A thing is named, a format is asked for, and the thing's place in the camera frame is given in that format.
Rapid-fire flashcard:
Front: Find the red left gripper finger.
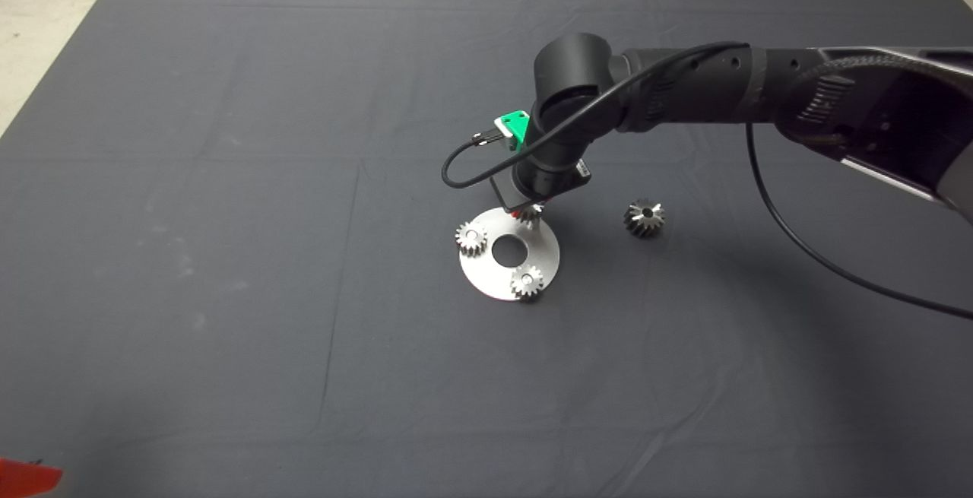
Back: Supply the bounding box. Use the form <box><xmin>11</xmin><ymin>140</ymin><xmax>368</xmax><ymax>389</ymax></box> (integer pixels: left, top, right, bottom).
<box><xmin>0</xmin><ymin>458</ymin><xmax>65</xmax><ymax>498</ymax></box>

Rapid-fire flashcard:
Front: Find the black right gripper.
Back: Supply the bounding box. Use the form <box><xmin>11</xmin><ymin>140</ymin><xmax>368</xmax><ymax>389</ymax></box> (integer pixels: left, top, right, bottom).
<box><xmin>490</xmin><ymin>160</ymin><xmax>592</xmax><ymax>220</ymax></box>

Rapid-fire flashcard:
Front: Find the large dark steel gear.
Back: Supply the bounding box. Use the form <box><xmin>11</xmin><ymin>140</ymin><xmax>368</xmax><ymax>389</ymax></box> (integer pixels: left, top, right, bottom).
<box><xmin>624</xmin><ymin>198</ymin><xmax>667</xmax><ymax>239</ymax></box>

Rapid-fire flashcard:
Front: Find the round metal plate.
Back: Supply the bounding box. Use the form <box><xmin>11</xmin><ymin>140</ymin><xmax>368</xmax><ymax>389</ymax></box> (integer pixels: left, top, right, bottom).
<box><xmin>458</xmin><ymin>207</ymin><xmax>561</xmax><ymax>302</ymax></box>

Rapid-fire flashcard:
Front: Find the dark grey table cloth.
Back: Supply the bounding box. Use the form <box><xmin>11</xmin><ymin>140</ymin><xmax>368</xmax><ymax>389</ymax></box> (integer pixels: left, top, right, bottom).
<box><xmin>0</xmin><ymin>0</ymin><xmax>973</xmax><ymax>498</ymax></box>

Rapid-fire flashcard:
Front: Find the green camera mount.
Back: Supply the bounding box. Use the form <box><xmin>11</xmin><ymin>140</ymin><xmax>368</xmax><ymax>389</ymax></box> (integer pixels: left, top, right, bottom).
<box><xmin>498</xmin><ymin>110</ymin><xmax>531</xmax><ymax>153</ymax></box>

